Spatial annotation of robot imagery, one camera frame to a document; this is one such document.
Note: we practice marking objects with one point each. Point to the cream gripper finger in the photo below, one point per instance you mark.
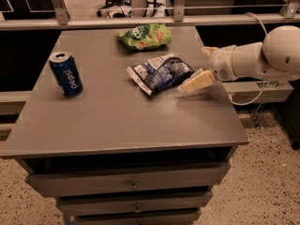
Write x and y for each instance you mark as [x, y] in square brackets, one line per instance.
[198, 80]
[208, 51]

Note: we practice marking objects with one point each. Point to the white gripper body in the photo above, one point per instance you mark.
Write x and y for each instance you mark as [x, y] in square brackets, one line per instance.
[220, 63]

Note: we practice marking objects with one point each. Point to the blue chip bag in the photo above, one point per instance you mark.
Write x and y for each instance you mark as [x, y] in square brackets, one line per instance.
[160, 73]

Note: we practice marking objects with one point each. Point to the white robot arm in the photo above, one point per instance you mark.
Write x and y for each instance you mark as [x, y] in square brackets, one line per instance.
[277, 58]

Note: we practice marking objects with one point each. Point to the green chip bag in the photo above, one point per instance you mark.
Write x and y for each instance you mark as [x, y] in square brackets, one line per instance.
[146, 37]

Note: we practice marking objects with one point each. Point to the blue pepsi can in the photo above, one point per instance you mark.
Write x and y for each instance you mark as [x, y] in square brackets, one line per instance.
[65, 72]

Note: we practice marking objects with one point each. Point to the grey metal railing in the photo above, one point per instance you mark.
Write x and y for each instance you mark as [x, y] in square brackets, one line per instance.
[81, 14]

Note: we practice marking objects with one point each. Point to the grey drawer cabinet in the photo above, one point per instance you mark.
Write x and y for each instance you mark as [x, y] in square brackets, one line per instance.
[113, 124]

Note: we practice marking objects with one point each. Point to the black office chair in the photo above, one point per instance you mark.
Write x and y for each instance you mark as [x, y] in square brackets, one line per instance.
[114, 9]

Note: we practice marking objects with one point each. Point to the middle grey drawer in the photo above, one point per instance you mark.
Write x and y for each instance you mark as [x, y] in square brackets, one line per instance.
[135, 203]

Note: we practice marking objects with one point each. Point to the grey drawer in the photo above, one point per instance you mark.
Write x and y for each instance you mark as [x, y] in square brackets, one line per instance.
[143, 218]
[68, 184]
[135, 203]

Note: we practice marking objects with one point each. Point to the top grey drawer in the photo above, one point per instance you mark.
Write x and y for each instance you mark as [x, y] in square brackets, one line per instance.
[68, 184]

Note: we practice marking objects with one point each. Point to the bottom grey drawer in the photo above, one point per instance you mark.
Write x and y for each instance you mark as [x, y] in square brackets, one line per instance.
[143, 218]

